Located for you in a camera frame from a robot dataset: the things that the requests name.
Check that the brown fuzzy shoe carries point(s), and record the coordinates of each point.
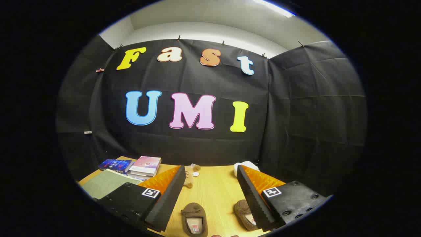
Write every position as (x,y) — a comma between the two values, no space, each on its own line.
(194,210)
(241,207)

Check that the pale blue book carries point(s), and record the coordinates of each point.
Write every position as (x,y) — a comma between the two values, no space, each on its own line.
(143,178)

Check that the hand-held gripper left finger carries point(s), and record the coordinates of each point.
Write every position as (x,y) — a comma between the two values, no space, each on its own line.
(167,204)

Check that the pale green fabric storage box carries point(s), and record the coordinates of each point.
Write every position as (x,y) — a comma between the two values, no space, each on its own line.
(105,186)

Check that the brown bread plush toy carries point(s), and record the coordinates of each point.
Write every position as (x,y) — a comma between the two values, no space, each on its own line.
(189,179)

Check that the pink cover book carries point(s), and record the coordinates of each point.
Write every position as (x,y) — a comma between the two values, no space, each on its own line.
(146,162)

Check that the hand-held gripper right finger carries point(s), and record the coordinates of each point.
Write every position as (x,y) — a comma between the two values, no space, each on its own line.
(255,200)

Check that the grey cover book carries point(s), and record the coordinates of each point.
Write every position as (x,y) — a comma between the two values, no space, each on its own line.
(141,173)

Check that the dark blue book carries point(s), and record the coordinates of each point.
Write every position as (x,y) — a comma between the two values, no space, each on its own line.
(115,164)

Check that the white plush toy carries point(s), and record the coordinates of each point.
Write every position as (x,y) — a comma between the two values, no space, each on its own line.
(245,165)

